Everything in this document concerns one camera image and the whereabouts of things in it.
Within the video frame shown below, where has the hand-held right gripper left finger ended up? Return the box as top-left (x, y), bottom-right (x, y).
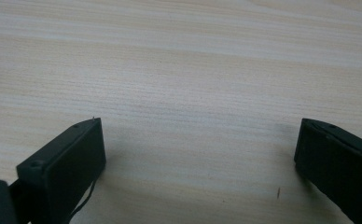
top-left (8, 117), bottom-right (107, 224)

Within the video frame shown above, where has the thin black cable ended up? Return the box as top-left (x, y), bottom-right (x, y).
top-left (69, 180), bottom-right (97, 224)

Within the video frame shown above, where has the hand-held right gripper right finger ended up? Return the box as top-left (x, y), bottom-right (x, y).
top-left (293, 118), bottom-right (362, 224)

